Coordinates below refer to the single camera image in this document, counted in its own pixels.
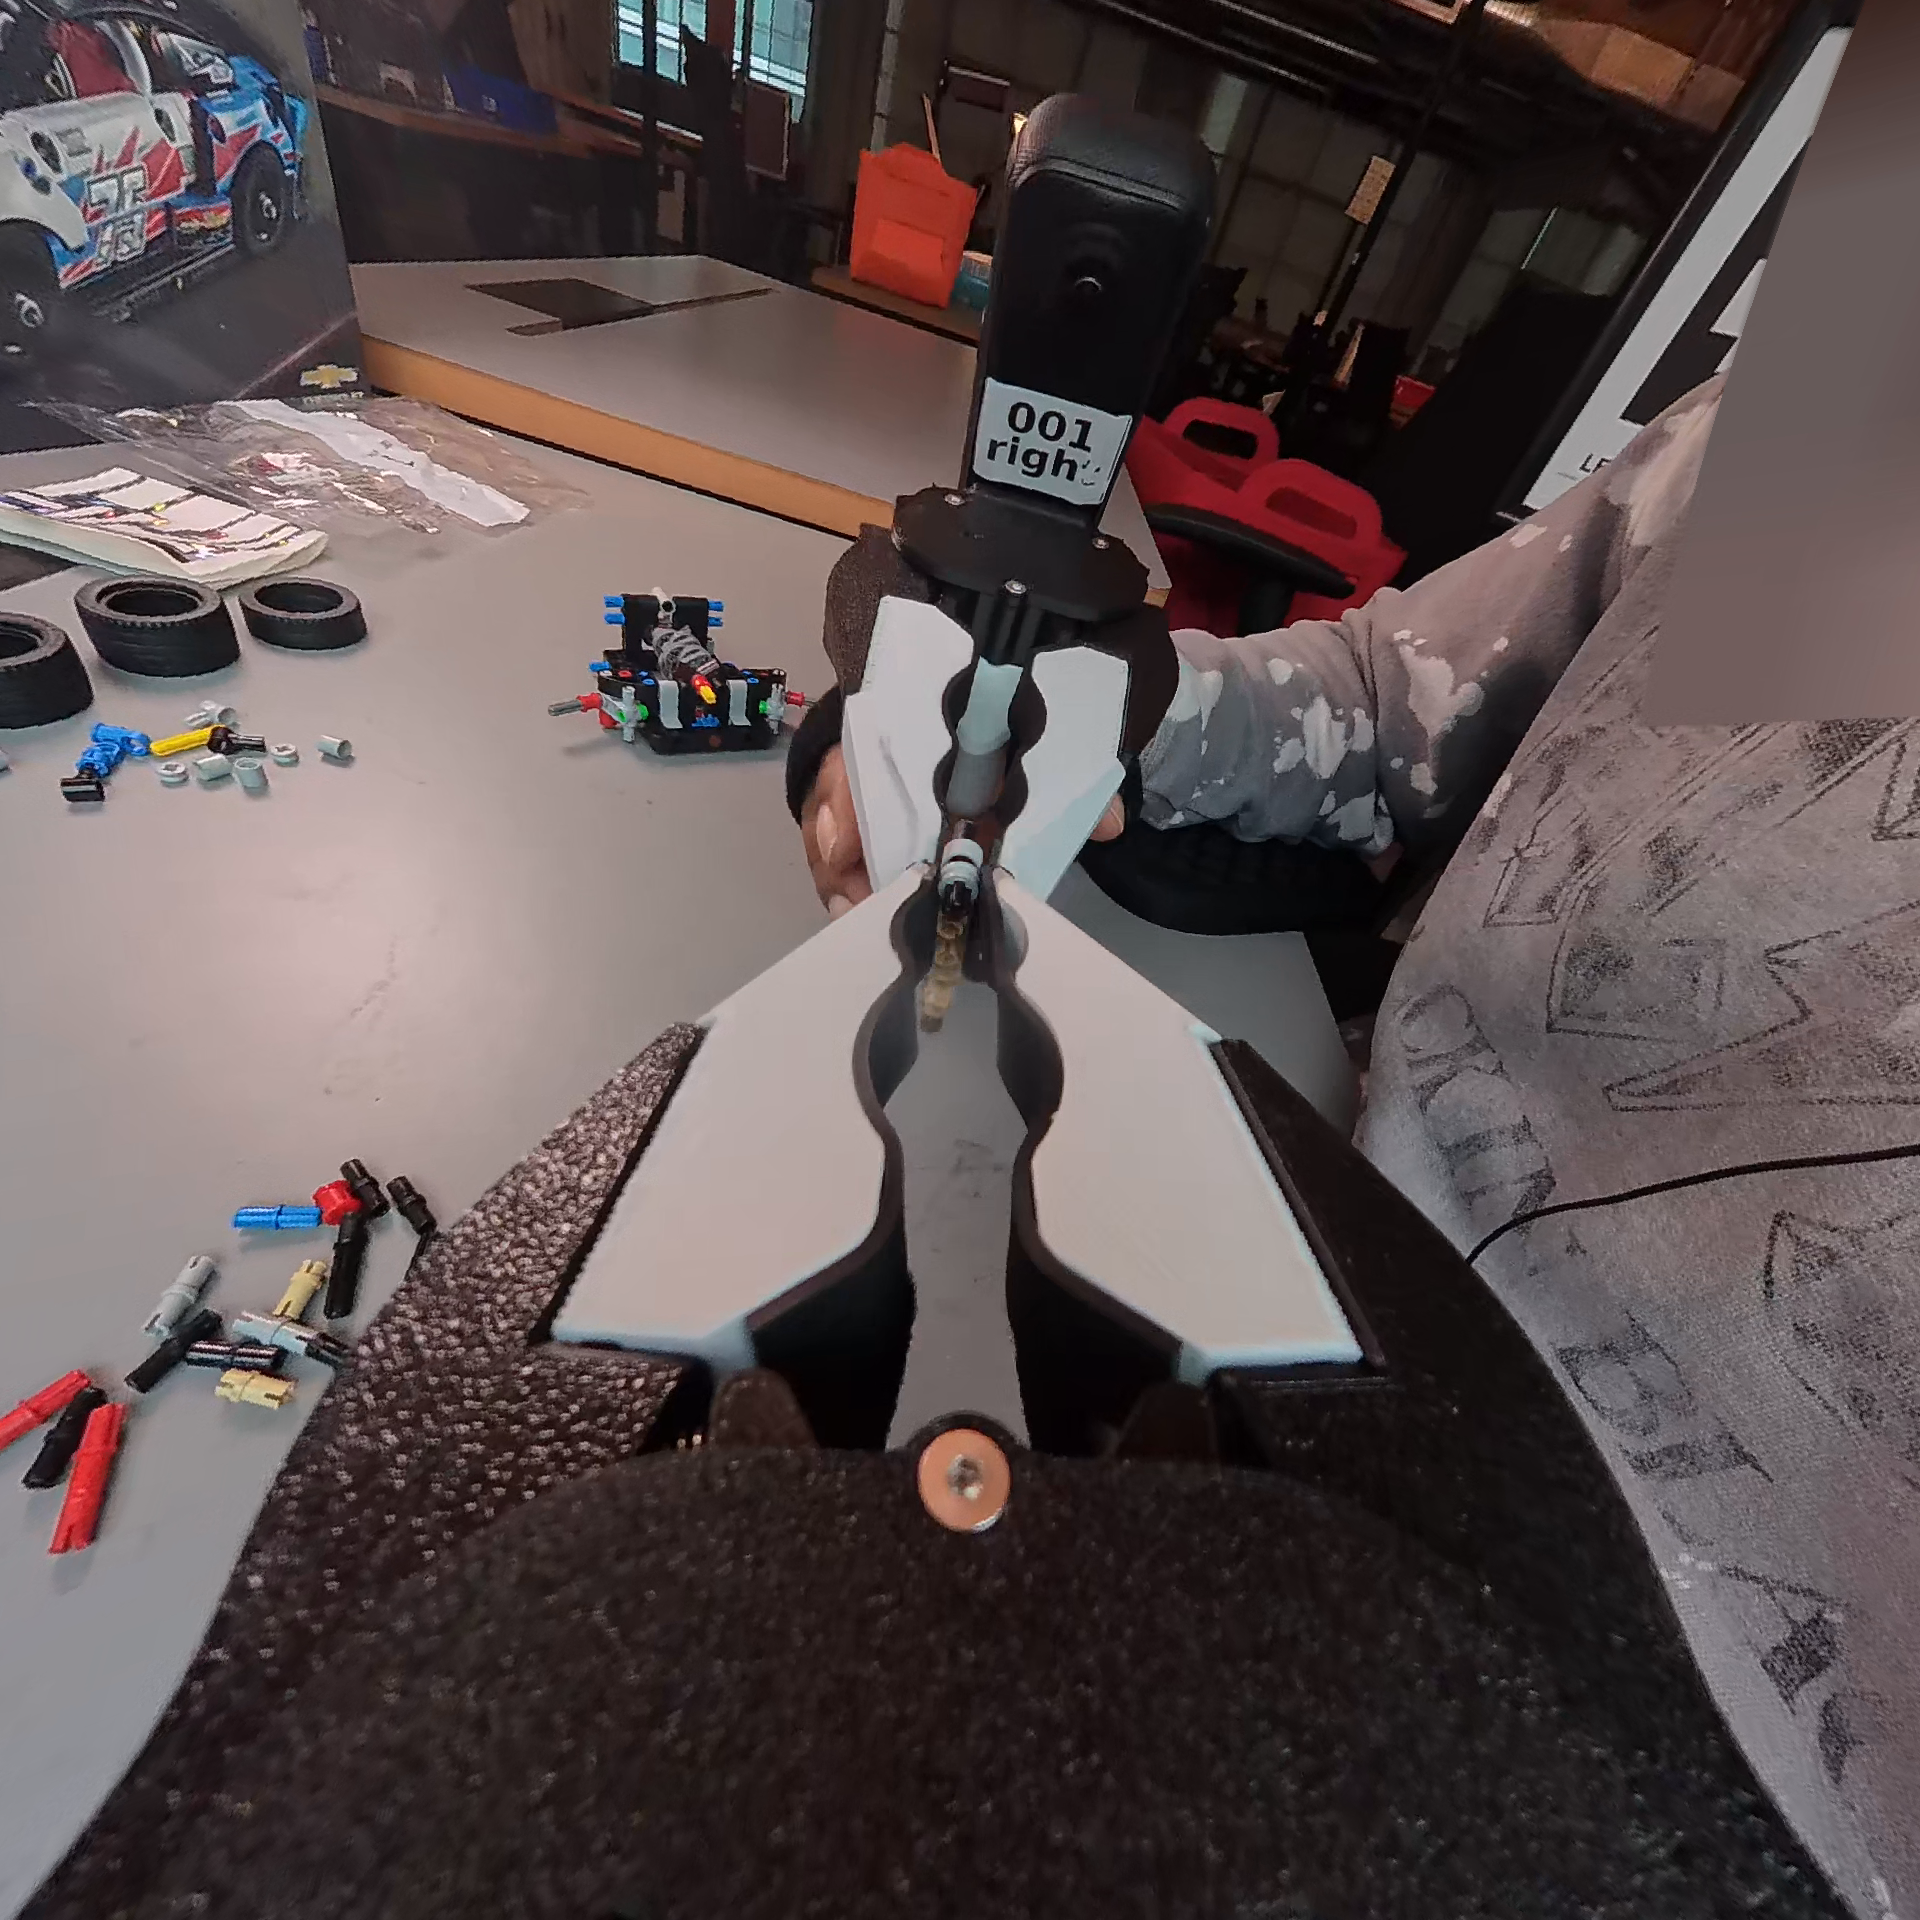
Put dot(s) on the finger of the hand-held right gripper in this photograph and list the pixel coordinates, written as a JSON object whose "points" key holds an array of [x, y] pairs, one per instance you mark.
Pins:
{"points": [[892, 738], [1070, 738]]}

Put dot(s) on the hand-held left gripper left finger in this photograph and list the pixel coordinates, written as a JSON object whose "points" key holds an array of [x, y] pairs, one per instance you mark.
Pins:
{"points": [[723, 1186]]}

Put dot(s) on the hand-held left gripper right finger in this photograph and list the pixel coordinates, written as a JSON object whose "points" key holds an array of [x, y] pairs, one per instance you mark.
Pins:
{"points": [[1186, 1186]]}

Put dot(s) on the grey beam with tan pins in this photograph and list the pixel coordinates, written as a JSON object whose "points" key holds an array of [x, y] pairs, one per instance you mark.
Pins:
{"points": [[941, 976]]}

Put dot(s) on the pile of small connector pins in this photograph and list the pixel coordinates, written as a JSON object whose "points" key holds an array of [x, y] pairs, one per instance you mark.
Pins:
{"points": [[82, 1478]]}

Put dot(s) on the person's right forearm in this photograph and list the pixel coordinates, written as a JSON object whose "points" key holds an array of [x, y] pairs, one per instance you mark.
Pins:
{"points": [[1320, 738]]}

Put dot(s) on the grey desk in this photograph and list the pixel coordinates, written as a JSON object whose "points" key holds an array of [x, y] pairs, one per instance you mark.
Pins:
{"points": [[451, 976]]}

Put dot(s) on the person's right hand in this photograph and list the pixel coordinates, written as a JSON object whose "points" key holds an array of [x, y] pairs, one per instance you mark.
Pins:
{"points": [[833, 841]]}

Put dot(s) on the orange plastic bin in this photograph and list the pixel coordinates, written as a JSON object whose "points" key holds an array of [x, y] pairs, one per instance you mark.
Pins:
{"points": [[905, 226]]}

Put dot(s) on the red plastic container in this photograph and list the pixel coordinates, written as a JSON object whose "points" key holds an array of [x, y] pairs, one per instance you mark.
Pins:
{"points": [[1219, 422], [1350, 574]]}

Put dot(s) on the small black chassis assembly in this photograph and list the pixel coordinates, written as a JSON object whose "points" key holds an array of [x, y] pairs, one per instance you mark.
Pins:
{"points": [[693, 708]]}

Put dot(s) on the grey table with wooden edge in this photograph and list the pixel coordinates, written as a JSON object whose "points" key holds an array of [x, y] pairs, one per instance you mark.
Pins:
{"points": [[705, 363]]}

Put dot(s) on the paned window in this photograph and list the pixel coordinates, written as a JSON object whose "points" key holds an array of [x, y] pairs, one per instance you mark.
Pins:
{"points": [[705, 48]]}

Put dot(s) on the person's grey patterned hoodie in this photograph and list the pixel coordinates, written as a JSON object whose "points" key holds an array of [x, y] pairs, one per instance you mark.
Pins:
{"points": [[1654, 1200]]}

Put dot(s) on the group of small grey bushes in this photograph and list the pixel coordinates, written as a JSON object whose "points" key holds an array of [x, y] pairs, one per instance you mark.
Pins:
{"points": [[333, 745]]}

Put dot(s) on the white board with square marker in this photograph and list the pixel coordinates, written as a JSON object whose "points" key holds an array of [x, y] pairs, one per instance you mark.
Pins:
{"points": [[1654, 391]]}

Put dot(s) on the clear plastic bag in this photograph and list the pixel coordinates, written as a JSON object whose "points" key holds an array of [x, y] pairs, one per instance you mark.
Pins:
{"points": [[377, 452]]}

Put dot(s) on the black rubber tyre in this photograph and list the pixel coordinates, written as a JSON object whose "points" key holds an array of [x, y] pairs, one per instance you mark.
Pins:
{"points": [[105, 635], [264, 620], [54, 690]]}

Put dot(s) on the yellow axle connector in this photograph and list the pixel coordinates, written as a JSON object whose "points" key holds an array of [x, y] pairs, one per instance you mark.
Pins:
{"points": [[186, 740]]}

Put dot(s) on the blue angled connector piece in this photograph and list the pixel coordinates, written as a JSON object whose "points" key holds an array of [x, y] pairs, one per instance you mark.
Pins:
{"points": [[105, 745]]}

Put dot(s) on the printed sticker sheet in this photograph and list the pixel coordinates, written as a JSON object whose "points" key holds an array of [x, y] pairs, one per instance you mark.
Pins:
{"points": [[152, 519]]}

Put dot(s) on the race car printed box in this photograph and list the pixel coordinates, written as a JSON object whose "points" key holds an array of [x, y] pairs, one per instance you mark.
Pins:
{"points": [[152, 226]]}

